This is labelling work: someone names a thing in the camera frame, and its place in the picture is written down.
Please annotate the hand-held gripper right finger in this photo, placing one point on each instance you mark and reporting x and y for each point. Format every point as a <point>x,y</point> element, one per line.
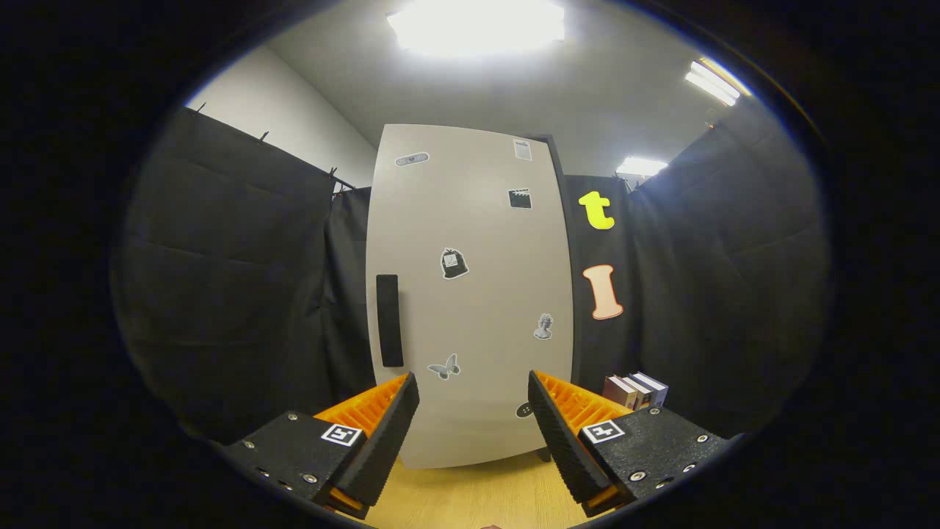
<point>565,448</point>

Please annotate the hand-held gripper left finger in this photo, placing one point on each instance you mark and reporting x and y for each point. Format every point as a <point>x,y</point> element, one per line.
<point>385,448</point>

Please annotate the beige cabinet door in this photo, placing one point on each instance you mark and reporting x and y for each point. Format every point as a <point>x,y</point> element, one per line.
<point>477,308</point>

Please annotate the white book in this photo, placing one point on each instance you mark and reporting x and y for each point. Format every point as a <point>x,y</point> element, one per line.
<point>640,389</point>

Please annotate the black backdrop cloth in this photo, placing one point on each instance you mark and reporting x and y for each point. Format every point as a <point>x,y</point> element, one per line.
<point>220,257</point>

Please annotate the small ceiling light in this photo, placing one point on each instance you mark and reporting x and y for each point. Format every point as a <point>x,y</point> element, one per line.
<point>641,166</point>

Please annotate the dark grey cabinet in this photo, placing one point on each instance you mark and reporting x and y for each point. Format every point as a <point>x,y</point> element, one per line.
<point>557,156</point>

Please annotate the long ceiling light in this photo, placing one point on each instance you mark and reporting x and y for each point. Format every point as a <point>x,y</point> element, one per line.
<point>716,81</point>

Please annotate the large ceiling light panel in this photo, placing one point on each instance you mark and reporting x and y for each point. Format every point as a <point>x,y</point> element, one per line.
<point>477,26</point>

